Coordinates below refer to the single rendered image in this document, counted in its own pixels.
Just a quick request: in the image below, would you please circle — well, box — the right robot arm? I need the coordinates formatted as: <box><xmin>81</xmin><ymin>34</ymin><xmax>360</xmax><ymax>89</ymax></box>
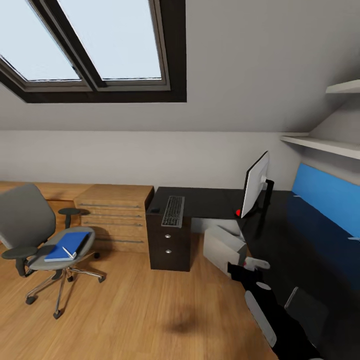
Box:
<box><xmin>227</xmin><ymin>256</ymin><xmax>324</xmax><ymax>360</ymax></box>

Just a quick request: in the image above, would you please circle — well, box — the notebook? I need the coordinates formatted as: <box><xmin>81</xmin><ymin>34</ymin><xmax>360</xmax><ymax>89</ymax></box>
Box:
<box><xmin>285</xmin><ymin>287</ymin><xmax>328</xmax><ymax>347</ymax></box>

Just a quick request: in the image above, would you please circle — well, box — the swivel chair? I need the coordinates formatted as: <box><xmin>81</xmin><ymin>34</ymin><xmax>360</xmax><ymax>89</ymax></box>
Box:
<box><xmin>0</xmin><ymin>183</ymin><xmax>105</xmax><ymax>320</ymax></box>

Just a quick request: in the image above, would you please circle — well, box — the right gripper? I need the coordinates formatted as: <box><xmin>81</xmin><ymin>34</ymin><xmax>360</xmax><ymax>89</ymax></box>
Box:
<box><xmin>227</xmin><ymin>262</ymin><xmax>263</xmax><ymax>286</ymax></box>

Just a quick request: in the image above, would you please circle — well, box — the folder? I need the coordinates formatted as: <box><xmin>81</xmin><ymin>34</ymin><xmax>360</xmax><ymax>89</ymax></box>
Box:
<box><xmin>44</xmin><ymin>231</ymin><xmax>90</xmax><ymax>262</ymax></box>

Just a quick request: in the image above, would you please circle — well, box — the keyboard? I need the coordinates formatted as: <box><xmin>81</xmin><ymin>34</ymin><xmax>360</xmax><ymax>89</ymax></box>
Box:
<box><xmin>161</xmin><ymin>196</ymin><xmax>185</xmax><ymax>228</ymax></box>

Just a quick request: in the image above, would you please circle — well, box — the monitor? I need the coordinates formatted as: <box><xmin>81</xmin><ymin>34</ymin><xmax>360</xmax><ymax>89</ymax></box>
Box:
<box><xmin>236</xmin><ymin>151</ymin><xmax>274</xmax><ymax>218</ymax></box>

